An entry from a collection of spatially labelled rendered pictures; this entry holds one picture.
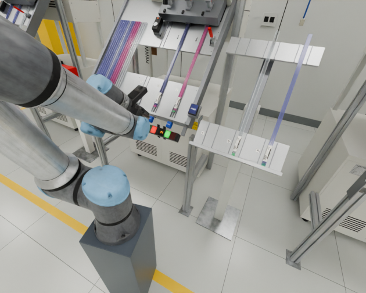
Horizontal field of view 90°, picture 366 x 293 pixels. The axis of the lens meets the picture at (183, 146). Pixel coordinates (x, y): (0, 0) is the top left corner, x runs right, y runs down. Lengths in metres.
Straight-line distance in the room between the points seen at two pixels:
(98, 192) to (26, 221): 1.14
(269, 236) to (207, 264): 0.46
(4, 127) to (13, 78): 0.17
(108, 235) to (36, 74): 0.49
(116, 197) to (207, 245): 0.87
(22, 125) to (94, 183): 0.20
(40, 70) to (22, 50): 0.02
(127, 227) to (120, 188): 0.17
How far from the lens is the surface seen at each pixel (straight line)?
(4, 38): 0.31
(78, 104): 0.38
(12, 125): 0.47
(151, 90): 1.03
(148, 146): 1.59
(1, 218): 1.75
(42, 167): 0.54
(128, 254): 0.67
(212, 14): 1.11
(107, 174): 0.56
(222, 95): 1.33
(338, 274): 1.55
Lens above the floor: 1.16
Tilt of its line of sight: 37 degrees down
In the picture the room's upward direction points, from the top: 4 degrees clockwise
